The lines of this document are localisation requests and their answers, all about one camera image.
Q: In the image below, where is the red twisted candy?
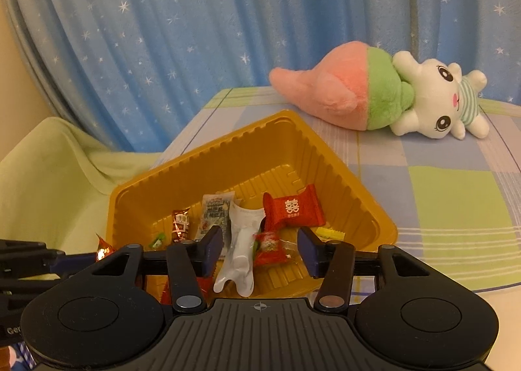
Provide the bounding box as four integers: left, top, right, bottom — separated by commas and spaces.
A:
94, 233, 118, 262

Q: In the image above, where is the yellow candy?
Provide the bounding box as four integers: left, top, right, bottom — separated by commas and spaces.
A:
317, 227, 346, 242

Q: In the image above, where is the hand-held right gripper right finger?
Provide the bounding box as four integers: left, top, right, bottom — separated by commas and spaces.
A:
297, 227, 432, 312

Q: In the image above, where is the silver snack packet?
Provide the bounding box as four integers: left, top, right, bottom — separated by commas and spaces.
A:
213, 202, 267, 297

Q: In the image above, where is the orange plastic tray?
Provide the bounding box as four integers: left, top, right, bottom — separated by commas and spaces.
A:
106, 109, 398, 303

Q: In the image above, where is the red foil patterned candy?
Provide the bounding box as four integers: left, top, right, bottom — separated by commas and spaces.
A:
171, 208, 192, 243

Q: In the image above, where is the light green blanket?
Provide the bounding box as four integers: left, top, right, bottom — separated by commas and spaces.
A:
0, 117, 164, 243

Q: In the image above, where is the rabbit plush with pink peach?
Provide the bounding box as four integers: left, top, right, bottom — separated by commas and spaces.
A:
269, 41, 488, 141

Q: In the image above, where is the blue star-print curtain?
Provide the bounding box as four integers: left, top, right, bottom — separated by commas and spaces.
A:
0, 0, 521, 152

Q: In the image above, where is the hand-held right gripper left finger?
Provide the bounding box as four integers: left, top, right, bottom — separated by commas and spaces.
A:
83, 226, 224, 313

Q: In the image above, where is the dark sesame snack packet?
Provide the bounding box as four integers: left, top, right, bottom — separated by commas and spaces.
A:
193, 191, 236, 241

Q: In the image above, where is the small red candy packet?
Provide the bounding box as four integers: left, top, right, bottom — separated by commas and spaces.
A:
253, 231, 288, 268

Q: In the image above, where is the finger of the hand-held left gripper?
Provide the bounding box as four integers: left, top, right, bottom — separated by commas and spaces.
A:
0, 239, 100, 274
0, 273, 66, 297

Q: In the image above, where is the red square snack packet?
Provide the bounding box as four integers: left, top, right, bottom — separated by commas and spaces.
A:
262, 184, 327, 233

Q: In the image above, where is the blue white patterned object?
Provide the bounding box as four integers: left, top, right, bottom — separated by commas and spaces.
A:
8, 340, 35, 371

